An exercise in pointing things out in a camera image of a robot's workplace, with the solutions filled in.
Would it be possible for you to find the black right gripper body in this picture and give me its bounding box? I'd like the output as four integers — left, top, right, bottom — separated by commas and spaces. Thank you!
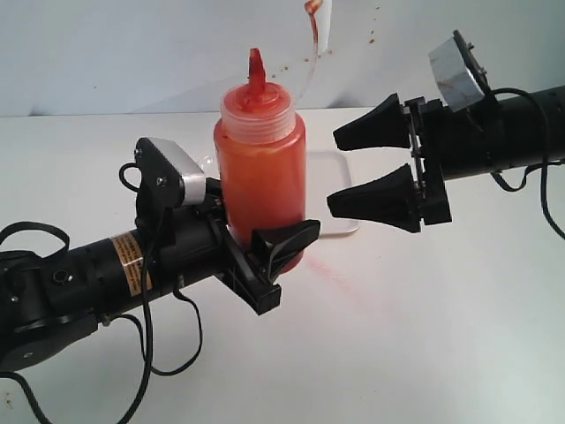
404, 96, 505, 225

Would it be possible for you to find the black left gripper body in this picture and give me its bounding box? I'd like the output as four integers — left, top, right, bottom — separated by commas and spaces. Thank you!
154, 176, 283, 317

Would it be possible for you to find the orange sauce squeeze bottle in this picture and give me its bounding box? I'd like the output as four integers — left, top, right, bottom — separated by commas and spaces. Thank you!
214, 47, 306, 250

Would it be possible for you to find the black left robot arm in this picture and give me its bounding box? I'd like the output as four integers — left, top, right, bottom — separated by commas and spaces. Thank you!
1, 178, 320, 371

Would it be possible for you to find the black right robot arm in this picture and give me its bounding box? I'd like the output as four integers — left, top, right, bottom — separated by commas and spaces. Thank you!
327, 87, 564, 233

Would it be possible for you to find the white rectangular plastic tray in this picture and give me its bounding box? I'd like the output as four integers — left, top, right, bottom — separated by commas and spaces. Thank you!
200, 148, 360, 240

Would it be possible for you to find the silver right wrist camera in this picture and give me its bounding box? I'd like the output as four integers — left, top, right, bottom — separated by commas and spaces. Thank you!
428, 30, 498, 114

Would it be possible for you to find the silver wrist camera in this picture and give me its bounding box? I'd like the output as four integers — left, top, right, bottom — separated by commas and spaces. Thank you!
134, 137, 207, 221
428, 30, 498, 114

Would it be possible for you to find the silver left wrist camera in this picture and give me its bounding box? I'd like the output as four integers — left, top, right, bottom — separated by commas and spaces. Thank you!
134, 137, 207, 221

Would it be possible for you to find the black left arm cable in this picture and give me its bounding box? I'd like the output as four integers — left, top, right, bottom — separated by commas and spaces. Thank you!
0, 161, 204, 424

